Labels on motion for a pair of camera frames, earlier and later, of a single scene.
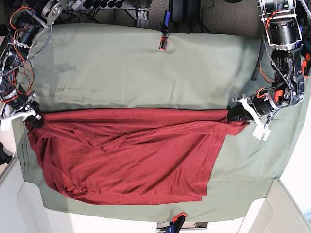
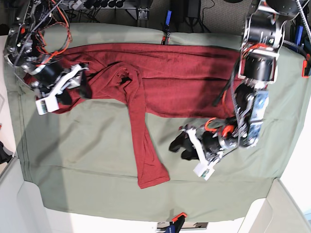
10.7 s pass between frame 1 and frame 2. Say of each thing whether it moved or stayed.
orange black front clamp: stayed
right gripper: moved
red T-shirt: moved
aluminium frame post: stayed
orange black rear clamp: stayed
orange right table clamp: stayed
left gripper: moved
